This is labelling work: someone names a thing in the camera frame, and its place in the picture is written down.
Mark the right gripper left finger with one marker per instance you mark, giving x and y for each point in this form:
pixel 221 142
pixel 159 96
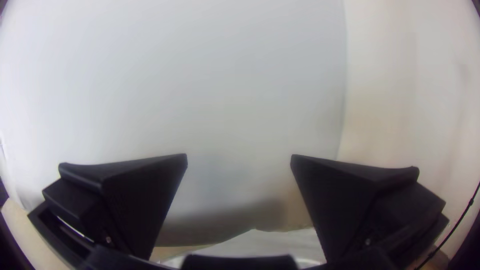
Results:
pixel 127 202

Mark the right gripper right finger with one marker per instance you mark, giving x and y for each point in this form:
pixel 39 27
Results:
pixel 352 210

